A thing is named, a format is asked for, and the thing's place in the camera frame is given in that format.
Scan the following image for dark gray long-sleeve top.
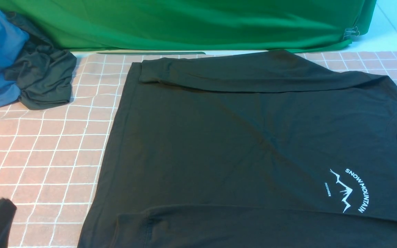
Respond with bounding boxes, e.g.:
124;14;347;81
78;50;397;248

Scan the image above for dark gray crumpled garment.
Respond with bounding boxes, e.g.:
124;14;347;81
4;12;77;110

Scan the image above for green backdrop cloth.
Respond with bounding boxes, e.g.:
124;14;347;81
0;0;376;52

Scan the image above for metal binder clip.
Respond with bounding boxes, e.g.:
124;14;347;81
343;27;360;40

